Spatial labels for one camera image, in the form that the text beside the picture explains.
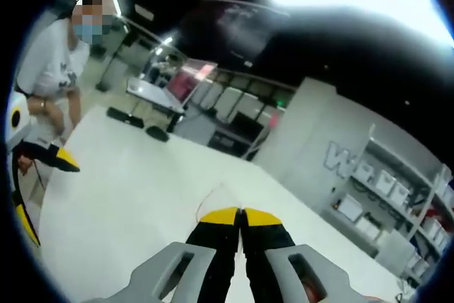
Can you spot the clear resealable bag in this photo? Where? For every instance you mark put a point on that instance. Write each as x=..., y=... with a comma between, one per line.
x=221, y=203

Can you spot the grey desk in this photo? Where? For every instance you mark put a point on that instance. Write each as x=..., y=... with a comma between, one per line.
x=152, y=93

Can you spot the computer monitor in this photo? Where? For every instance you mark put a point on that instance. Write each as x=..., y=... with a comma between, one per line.
x=189, y=83

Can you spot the grey leaning board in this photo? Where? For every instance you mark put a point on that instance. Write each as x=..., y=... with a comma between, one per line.
x=395, y=251

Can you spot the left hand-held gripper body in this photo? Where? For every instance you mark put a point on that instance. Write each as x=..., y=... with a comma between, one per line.
x=21, y=129

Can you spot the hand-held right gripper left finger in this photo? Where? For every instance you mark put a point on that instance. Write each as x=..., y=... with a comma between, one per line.
x=198, y=264

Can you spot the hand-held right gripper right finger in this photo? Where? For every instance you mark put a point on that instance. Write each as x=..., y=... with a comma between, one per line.
x=276, y=264

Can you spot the grey cabinet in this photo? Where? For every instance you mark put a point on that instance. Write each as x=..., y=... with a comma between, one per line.
x=198, y=127

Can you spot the green exit sign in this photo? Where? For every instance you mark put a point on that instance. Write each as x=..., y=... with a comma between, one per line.
x=280, y=103

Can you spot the hanging dark display screen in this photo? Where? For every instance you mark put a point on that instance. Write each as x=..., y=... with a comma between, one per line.
x=237, y=30

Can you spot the row of white storage boxes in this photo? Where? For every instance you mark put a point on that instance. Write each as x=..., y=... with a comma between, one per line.
x=384, y=180

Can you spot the black monitor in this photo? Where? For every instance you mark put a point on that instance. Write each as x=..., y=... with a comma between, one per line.
x=248, y=122

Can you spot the black keyboard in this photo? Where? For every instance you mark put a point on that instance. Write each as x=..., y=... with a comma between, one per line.
x=125, y=115

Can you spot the ceiling light strip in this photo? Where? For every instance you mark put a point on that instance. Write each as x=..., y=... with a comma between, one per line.
x=354, y=1

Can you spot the grey metal shelf rack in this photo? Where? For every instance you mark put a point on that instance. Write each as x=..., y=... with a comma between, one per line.
x=422, y=207

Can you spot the black computer mouse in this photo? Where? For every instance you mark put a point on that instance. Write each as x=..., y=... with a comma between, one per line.
x=157, y=132

